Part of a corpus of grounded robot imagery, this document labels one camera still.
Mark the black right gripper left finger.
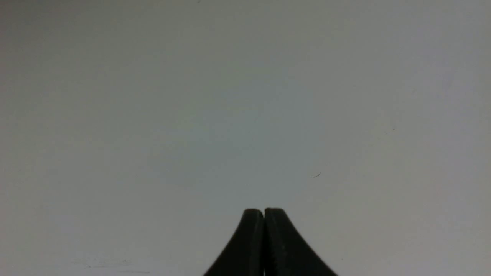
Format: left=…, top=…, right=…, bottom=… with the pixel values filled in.
left=205, top=209, right=264, bottom=276

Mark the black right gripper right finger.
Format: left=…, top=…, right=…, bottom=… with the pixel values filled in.
left=265, top=208, right=336, bottom=276

